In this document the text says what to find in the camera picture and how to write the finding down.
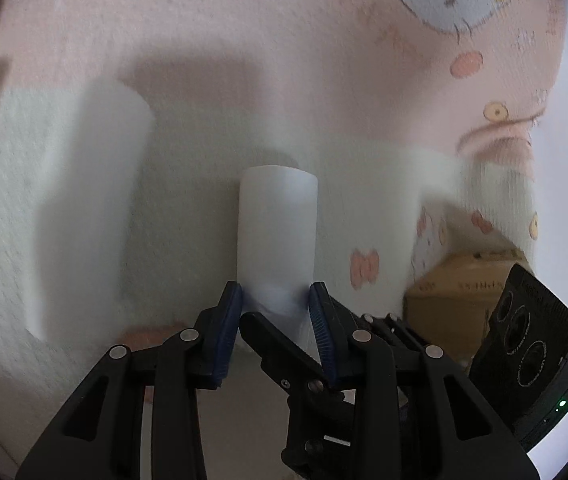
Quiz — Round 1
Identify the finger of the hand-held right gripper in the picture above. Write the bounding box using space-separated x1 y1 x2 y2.
361 312 427 357
239 311 358 480

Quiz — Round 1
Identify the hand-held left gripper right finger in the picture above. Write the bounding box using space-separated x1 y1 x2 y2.
308 281 538 480

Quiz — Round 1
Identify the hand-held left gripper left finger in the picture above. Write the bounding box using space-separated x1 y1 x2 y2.
16 282 243 480

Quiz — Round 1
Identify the brown cardboard box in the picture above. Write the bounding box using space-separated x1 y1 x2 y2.
403 251 532 363

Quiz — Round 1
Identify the white paper roll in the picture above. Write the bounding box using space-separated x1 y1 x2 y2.
24 79 156 342
235 164 320 353

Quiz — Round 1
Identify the pink white printed blanket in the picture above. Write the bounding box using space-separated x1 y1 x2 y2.
0 0 567 480

